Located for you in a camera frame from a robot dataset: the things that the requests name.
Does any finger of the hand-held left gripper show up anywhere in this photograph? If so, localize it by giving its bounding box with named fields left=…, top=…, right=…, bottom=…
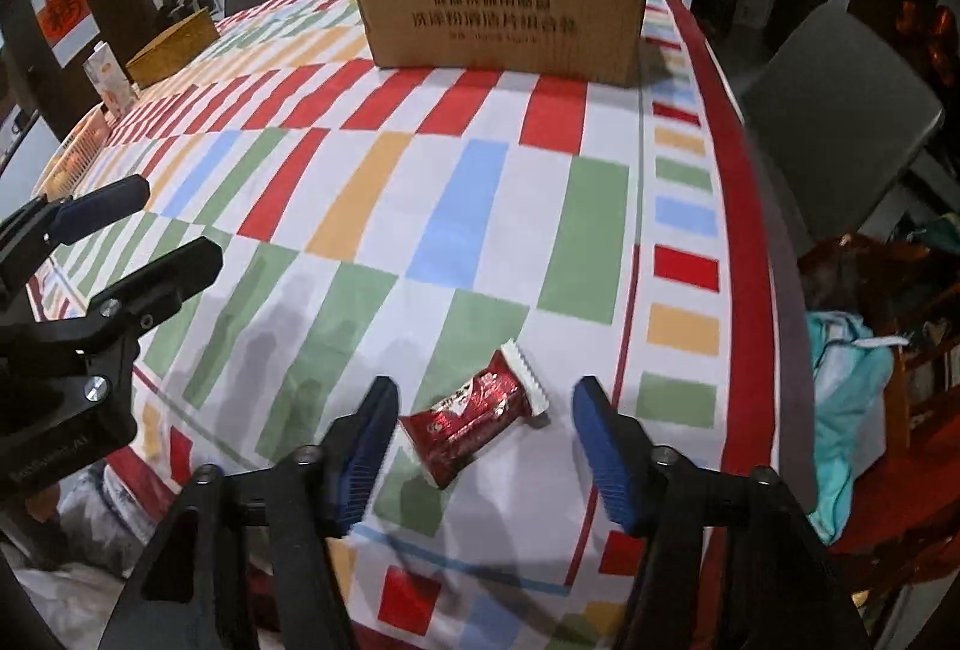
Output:
left=0, top=174, right=151, bottom=291
left=0, top=236, right=224, bottom=383

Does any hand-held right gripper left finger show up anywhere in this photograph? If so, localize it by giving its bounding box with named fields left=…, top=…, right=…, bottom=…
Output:
left=97, top=375, right=401, bottom=650

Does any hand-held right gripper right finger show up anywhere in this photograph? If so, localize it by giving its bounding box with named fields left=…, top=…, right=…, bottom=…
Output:
left=571, top=375, right=875, bottom=650

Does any red candy packet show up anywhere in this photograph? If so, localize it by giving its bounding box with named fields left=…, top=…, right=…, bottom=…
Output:
left=397, top=339, right=551, bottom=490

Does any tray of oranges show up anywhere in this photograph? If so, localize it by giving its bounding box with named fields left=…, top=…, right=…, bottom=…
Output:
left=34, top=106, right=110, bottom=197

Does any grey plastic bag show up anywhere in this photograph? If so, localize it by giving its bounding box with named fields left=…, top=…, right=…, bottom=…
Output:
left=0, top=462, right=181, bottom=650

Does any white and orange carton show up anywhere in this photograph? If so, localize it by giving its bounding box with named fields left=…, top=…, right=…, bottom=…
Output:
left=82, top=41, right=132, bottom=119

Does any small brown cardboard box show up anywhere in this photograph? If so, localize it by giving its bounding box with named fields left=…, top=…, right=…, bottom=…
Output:
left=126, top=7, right=220, bottom=89

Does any red and white door poster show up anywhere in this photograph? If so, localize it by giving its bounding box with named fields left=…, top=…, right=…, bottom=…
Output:
left=30, top=0, right=98, bottom=70

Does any teal cloth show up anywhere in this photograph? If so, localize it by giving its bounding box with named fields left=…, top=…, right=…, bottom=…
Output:
left=806, top=309, right=893, bottom=546

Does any colourful checked tablecloth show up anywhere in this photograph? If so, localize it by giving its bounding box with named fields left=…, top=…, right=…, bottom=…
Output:
left=26, top=0, right=818, bottom=650

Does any red wooden chair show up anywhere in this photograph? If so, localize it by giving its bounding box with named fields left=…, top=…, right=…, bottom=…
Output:
left=799, top=234, right=960, bottom=591

